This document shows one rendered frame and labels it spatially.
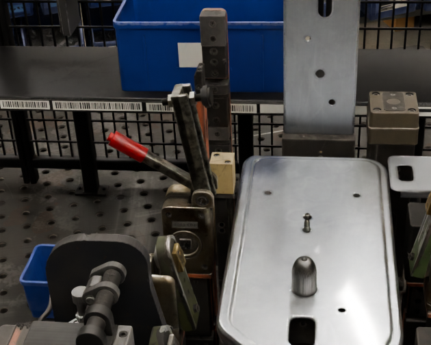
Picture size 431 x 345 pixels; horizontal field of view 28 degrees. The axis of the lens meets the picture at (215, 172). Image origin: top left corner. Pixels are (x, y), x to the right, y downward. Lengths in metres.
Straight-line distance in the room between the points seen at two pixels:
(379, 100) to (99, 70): 0.53
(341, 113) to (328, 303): 0.42
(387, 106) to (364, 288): 0.38
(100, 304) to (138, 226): 0.94
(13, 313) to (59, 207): 0.33
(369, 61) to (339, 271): 0.58
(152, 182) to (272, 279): 0.80
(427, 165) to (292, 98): 0.24
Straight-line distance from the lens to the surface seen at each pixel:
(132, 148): 1.15
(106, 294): 0.83
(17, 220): 1.82
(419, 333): 1.07
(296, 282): 1.08
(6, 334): 0.97
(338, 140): 1.41
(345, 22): 1.34
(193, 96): 1.10
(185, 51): 1.47
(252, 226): 1.21
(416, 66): 1.60
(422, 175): 1.33
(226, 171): 1.23
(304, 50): 1.36
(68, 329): 0.84
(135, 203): 1.81
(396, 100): 1.41
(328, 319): 1.06
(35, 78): 1.62
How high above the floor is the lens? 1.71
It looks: 32 degrees down
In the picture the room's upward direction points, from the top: 3 degrees counter-clockwise
